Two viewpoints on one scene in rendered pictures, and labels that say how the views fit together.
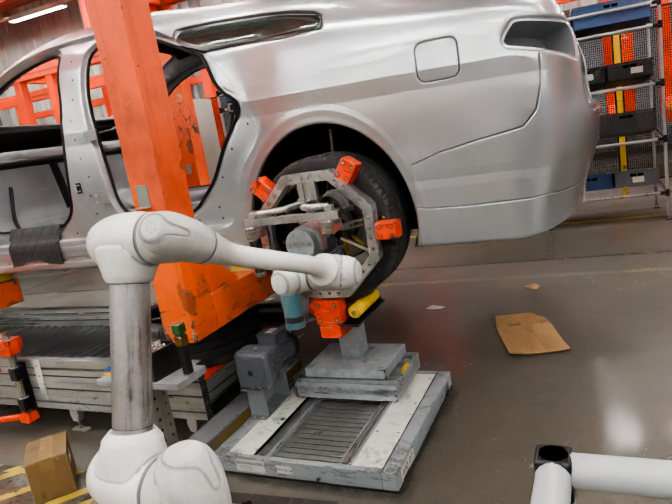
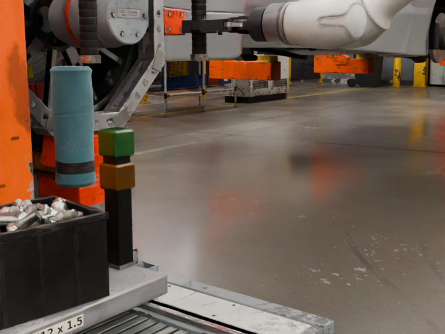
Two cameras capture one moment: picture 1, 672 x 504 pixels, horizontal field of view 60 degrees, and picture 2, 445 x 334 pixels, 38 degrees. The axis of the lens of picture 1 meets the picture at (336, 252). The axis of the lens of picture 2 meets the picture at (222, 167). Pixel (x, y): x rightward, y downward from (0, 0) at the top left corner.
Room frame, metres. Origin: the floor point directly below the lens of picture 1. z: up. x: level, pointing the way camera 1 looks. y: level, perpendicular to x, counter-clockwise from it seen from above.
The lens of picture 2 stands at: (1.77, 1.52, 0.77)
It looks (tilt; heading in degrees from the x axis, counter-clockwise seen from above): 10 degrees down; 282
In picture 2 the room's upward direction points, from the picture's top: straight up
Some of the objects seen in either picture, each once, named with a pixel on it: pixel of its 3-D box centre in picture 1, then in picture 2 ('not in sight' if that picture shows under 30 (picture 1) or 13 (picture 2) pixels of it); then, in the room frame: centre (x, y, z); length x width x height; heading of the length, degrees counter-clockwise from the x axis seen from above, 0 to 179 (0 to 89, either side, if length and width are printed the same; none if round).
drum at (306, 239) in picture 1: (310, 239); (97, 16); (2.36, 0.09, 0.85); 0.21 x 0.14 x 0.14; 154
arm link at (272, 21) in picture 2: not in sight; (281, 24); (1.93, 0.11, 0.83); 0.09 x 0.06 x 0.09; 64
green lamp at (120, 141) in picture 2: (178, 328); (116, 142); (2.11, 0.64, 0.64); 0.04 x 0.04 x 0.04; 64
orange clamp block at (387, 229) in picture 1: (388, 229); (165, 22); (2.29, -0.22, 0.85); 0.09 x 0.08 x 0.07; 64
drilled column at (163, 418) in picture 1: (157, 426); not in sight; (2.21, 0.84, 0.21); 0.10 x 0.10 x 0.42; 64
